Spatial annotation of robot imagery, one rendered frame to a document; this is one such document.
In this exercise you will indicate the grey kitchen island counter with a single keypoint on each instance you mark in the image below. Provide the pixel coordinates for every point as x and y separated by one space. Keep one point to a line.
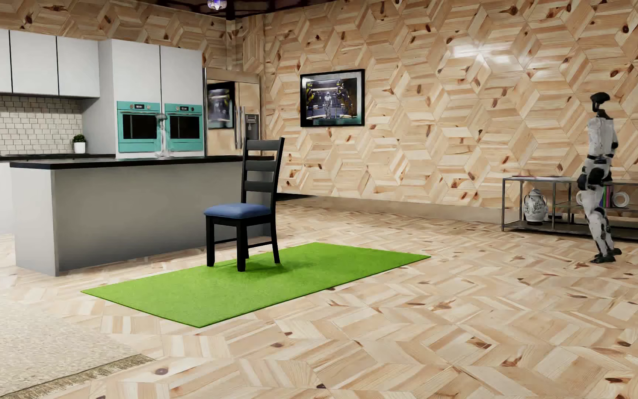
130 210

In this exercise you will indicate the black chair blue cushion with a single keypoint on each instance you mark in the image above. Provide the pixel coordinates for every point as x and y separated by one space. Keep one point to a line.
240 211

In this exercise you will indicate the green rectangular rug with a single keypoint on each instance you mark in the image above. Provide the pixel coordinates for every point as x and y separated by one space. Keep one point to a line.
252 282

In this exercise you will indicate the stainless steel refrigerator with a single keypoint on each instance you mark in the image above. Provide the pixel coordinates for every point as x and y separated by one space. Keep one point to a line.
232 113

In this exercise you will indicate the chrome kitchen faucet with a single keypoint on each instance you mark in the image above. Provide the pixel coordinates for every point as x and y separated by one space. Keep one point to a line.
161 136

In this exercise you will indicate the white tall oven cabinet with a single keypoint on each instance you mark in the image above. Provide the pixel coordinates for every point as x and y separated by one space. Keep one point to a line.
147 72

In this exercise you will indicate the white blue ceramic vase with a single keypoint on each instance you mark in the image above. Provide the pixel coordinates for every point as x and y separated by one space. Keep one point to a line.
535 206

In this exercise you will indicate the ceiling light fixture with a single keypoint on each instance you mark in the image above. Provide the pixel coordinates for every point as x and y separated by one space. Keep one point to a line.
217 4

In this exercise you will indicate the black metal console shelf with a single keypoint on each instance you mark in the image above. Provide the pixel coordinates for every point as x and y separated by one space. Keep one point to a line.
546 205

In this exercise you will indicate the small potted plant white pot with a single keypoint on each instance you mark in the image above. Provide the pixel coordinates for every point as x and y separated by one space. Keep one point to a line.
79 143

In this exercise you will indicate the colourful upright books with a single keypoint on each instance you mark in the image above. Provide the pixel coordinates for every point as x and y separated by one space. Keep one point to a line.
606 197

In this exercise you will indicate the white humanoid robot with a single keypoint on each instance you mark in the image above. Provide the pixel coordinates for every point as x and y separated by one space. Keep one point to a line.
600 138

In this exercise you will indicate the beige textured carpet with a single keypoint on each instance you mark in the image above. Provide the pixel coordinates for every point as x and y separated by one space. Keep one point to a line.
25 349

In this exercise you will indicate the black framed wall picture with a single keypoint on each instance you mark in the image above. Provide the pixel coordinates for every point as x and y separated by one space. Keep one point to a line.
332 98

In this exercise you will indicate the teal wall oven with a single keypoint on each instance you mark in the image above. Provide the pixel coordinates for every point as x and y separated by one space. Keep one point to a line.
139 127
184 127

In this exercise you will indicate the white upper wall cabinets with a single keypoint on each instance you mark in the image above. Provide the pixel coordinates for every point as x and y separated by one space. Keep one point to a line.
31 62

